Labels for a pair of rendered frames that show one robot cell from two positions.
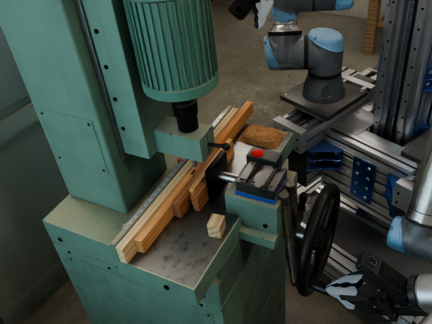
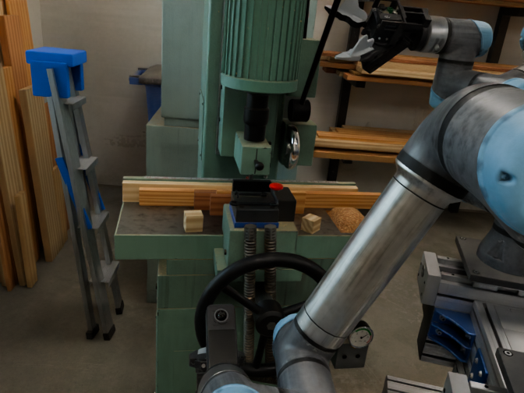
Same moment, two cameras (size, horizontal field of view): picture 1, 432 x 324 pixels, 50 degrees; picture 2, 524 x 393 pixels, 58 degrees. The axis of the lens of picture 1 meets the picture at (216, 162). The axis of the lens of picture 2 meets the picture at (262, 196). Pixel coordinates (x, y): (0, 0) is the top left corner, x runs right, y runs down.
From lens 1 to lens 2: 0.86 m
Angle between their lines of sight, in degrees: 43
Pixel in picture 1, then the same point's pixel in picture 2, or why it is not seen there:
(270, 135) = (349, 217)
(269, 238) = (218, 266)
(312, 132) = (451, 288)
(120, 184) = (204, 175)
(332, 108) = (489, 273)
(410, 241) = (280, 338)
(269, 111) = not seen: outside the picture
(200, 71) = (251, 64)
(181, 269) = (134, 224)
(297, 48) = not seen: hidden behind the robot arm
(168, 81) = (226, 63)
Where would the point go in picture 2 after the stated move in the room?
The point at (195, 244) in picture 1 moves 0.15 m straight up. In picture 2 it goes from (168, 223) to (168, 160)
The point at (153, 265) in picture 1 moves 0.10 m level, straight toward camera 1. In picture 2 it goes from (129, 211) to (93, 225)
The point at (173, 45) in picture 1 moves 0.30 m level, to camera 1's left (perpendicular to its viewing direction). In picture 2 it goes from (234, 26) to (160, 15)
